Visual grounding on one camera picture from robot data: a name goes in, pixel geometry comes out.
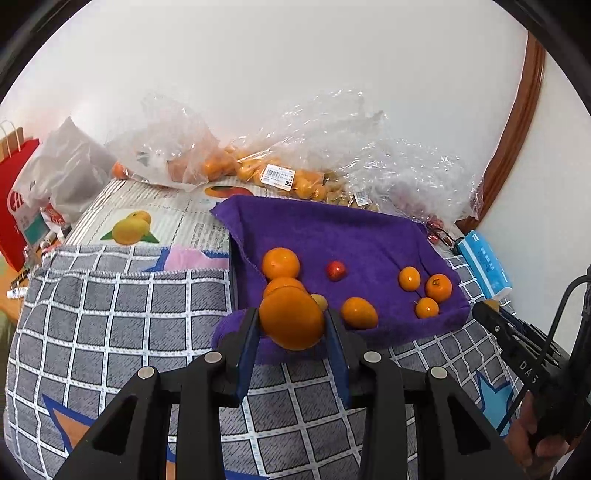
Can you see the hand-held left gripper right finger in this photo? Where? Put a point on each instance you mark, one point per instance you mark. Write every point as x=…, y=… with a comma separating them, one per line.
x=339, y=369

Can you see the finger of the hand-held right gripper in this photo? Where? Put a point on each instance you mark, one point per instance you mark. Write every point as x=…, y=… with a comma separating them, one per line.
x=498, y=328
x=531, y=336

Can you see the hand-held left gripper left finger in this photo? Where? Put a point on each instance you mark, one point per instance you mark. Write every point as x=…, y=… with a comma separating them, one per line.
x=244, y=360

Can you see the oval orange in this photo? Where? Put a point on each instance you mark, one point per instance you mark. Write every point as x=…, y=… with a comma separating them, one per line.
x=359, y=312

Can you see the large orange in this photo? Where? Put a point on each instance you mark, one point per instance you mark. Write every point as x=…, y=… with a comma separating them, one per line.
x=292, y=318

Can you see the small green fruit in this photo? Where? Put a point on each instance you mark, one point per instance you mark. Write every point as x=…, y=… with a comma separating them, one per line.
x=321, y=302

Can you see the small red fruit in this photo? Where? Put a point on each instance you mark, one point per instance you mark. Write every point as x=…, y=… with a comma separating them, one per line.
x=336, y=271

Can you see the purple towel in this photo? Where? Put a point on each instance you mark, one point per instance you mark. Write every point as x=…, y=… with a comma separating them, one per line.
x=369, y=230

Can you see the person's right hand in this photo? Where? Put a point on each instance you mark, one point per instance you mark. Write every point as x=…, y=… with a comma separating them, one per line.
x=524, y=438

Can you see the blue tissue pack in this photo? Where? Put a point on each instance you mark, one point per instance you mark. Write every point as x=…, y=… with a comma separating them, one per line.
x=487, y=267

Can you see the black eyeglasses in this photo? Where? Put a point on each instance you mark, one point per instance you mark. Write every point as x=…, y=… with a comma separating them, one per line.
x=444, y=236

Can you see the checked blanket with stars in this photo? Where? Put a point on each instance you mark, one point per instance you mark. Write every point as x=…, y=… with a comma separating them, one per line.
x=115, y=323

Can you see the fruit print cardboard box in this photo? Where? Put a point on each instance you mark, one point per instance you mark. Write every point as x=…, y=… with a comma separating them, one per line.
x=175, y=217

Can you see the clear bag of red fruit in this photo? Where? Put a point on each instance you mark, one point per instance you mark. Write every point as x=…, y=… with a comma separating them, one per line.
x=415, y=184

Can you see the clear bag of yellow fruit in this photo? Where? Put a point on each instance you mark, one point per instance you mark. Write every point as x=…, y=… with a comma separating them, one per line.
x=346, y=194

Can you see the clear bag of oranges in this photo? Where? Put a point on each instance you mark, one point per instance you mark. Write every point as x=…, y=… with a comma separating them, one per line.
x=277, y=175

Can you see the large clear plastic bag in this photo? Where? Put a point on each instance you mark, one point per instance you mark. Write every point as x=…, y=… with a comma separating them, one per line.
x=332, y=134

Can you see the crumpled clear plastic bag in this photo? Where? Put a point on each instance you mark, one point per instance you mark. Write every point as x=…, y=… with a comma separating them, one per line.
x=161, y=138

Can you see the white plastic bag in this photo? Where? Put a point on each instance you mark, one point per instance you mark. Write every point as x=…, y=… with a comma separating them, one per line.
x=64, y=161

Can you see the red paper bag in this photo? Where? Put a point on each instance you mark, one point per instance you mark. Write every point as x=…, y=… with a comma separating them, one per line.
x=11, y=221

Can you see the brown wooden door frame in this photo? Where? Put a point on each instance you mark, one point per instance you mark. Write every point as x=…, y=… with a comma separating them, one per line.
x=521, y=115

